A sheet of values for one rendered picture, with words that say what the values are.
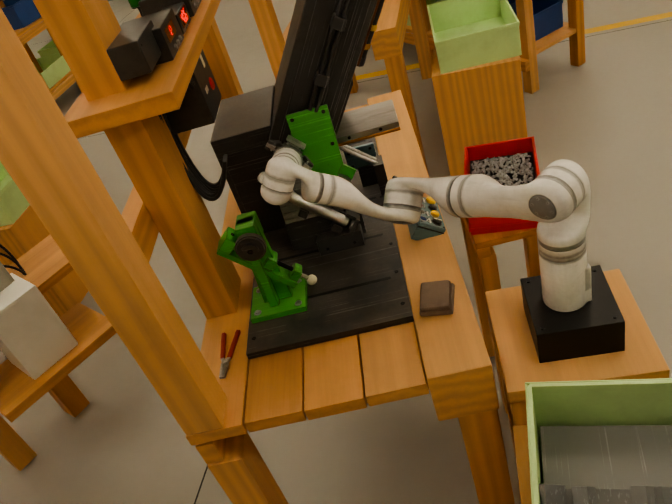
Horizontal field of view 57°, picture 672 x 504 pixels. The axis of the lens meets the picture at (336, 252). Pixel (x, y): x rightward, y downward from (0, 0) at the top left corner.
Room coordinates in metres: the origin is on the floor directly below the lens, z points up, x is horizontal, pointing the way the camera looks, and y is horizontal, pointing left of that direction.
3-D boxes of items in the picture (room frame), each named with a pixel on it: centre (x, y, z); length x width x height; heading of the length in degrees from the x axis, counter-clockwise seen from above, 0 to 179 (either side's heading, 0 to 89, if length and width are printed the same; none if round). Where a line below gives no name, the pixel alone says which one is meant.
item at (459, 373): (1.62, -0.28, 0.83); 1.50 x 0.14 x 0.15; 171
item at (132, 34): (1.41, 0.26, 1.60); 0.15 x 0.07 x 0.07; 171
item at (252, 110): (1.79, 0.12, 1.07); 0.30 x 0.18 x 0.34; 171
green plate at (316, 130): (1.58, -0.05, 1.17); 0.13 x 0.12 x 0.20; 171
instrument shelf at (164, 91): (1.70, 0.26, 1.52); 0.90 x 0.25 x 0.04; 171
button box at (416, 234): (1.43, -0.26, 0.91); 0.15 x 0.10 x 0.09; 171
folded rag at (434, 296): (1.11, -0.19, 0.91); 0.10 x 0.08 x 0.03; 158
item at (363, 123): (1.73, -0.11, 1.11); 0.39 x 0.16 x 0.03; 81
